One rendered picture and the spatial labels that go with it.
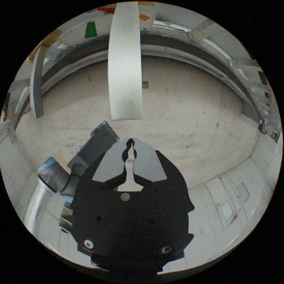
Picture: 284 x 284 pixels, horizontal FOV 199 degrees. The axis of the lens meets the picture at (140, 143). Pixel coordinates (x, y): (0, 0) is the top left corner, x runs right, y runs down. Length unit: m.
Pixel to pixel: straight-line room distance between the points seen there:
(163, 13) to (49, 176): 0.93
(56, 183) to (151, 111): 1.04
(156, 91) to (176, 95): 0.25
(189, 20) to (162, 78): 0.73
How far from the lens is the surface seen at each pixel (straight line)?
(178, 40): 0.37
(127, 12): 0.16
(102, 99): 1.02
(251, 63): 0.52
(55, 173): 0.53
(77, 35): 0.35
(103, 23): 0.31
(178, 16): 0.57
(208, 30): 0.35
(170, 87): 1.02
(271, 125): 0.23
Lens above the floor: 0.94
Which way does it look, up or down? 58 degrees down
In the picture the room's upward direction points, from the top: 175 degrees clockwise
